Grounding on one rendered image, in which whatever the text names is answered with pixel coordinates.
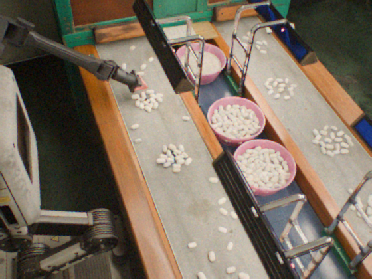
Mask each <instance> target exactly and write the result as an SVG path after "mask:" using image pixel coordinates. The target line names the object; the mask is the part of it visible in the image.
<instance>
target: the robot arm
mask: <svg viewBox="0 0 372 279"><path fill-rule="evenodd" d="M34 27H35V26H34V24H32V23H30V22H28V21H27V20H23V19H22V18H19V17H17V20H14V19H12V18H9V17H6V16H2V15H0V60H3V58H2V57H1V55H2V54H3V51H4V48H5V45H4V44H3V43H2V40H3V39H5V40H7V43H8V44H9V45H11V46H12V47H15V48H19V49H21V50H24V49H25V47H35V48H37V49H40V50H42V51H44V52H47V53H49V54H52V55H53V56H57V57H59V58H61V59H63V60H65V61H68V62H71V63H73V64H75V65H77V66H79V67H82V68H84V69H85V70H87V71H88V72H91V73H92V74H94V76H96V78H97V79H98V80H101V81H102V82H105V81H106V82H109V80H110V79H113V80H115V81H117V82H119V83H122V84H125V85H127V86H128V89H129V90H130V92H131V93H134V91H136V90H141V89H147V88H148V86H147V84H146V83H145V82H144V81H143V79H142V77H141V76H140V75H136V74H135V71H134V70H132V71H131V72H130V73H129V72H126V71H123V70H121V69H120V67H119V66H118V65H117V64H116V62H115V61H114V60H102V59H100V58H96V57H95V56H89V55H85V54H82V53H80V52H78V51H76V50H73V49H71V48H69V47H67V46H64V45H61V44H59V43H58V42H55V41H53V40H50V39H48V38H46V37H44V36H42V35H39V34H38V33H37V32H35V31H33V29H34ZM27 30H28V31H27ZM26 31H27V35H26V37H25V39H24V42H23V41H22V40H23V37H24V36H25V33H26ZM142 85H144V86H142Z"/></svg>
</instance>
